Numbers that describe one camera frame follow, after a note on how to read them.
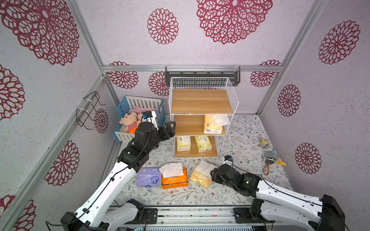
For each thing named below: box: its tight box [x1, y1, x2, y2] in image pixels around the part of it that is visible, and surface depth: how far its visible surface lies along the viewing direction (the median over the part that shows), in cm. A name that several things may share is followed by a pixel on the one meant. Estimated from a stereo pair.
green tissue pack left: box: [176, 136, 192, 152], surface depth 97 cm
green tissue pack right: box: [194, 135, 212, 154], surface depth 98 cm
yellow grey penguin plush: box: [258, 137, 271, 150], surface depth 100 cm
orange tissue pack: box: [158, 162, 189, 190], surface depth 82 cm
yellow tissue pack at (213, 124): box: [203, 115, 231, 135], surface depth 77 cm
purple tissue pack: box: [135, 166, 162, 188], surface depth 83 cm
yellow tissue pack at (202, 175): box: [189, 159, 218, 190], surface depth 85 cm
